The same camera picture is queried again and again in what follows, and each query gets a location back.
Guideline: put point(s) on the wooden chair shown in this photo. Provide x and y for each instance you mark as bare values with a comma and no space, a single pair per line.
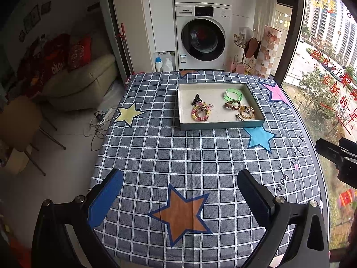
19,122

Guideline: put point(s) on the grey checked star tablecloth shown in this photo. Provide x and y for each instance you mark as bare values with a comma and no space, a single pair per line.
167,150

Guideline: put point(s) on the white cabinet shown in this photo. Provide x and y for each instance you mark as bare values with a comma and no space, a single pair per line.
160,14

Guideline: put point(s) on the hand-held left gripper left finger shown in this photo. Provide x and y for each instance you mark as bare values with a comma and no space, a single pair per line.
107,198

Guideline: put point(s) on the teal shallow tray box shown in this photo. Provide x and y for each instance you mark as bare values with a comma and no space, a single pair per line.
216,114

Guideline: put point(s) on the red cushions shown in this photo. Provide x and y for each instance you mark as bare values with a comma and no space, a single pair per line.
47,61

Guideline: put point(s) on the dark window frame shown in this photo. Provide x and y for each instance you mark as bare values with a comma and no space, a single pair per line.
290,33

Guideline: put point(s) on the white washing machine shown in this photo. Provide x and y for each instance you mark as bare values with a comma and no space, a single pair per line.
203,39

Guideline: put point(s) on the red cushion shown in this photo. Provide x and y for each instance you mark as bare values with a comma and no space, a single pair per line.
79,53

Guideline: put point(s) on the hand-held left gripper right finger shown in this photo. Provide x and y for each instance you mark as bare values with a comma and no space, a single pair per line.
252,198

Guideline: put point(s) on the dark wall pictures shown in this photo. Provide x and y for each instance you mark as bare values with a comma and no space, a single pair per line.
32,19

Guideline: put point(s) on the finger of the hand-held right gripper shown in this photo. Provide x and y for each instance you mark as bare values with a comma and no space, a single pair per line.
327,150
348,145

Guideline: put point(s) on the pink slippers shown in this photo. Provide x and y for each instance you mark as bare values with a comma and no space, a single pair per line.
239,68

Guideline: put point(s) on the checkered paper bag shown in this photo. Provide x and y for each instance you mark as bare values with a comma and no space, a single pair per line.
267,50

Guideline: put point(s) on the red window lettering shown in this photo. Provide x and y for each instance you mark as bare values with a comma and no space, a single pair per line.
334,83

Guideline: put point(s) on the blue capped detergent bottle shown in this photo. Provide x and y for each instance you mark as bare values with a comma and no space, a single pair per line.
158,64

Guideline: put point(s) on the white detergent bottle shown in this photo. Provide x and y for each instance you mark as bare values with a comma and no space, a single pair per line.
167,65

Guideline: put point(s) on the beige sofa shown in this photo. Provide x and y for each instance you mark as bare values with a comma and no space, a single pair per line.
83,89

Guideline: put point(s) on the gold metal hair clip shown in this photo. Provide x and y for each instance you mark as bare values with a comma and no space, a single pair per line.
239,116

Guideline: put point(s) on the black hair claw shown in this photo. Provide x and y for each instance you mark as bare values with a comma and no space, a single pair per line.
196,99

